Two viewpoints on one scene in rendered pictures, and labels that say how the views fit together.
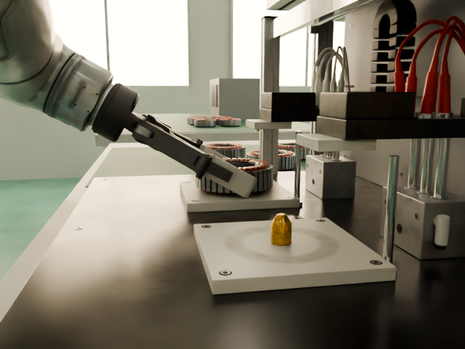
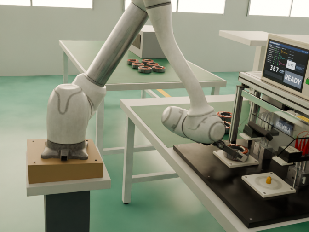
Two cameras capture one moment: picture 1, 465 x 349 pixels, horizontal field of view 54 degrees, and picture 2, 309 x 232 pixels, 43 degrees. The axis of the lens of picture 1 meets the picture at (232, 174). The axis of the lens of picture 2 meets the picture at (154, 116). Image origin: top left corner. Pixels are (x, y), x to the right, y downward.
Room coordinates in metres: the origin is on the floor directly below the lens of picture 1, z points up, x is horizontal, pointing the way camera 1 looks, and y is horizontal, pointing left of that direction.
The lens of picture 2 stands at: (-0.83, 0.70, 1.52)
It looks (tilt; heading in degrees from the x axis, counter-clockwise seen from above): 20 degrees down; 348
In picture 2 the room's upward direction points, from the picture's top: 4 degrees clockwise
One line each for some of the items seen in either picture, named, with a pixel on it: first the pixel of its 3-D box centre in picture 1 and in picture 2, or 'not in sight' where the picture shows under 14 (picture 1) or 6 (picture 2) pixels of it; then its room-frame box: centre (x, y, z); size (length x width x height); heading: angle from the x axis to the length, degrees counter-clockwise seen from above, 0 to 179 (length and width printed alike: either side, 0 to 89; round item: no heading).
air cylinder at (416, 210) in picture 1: (423, 219); (298, 175); (0.43, -0.19, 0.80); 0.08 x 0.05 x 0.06; 10
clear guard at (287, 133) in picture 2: not in sight; (294, 130); (0.33, -0.07, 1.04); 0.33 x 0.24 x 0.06; 100
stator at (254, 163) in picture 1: (234, 175); (236, 152); (0.64, 0.00, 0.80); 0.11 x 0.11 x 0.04
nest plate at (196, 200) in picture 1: (234, 192); (235, 157); (0.64, 0.00, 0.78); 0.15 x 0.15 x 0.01; 10
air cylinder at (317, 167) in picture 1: (329, 175); (263, 150); (0.67, -0.15, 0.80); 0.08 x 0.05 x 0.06; 10
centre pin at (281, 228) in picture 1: (281, 228); (268, 179); (0.41, -0.05, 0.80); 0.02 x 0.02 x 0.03
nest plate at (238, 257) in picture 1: (280, 248); (268, 183); (0.41, -0.05, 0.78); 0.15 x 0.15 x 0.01; 10
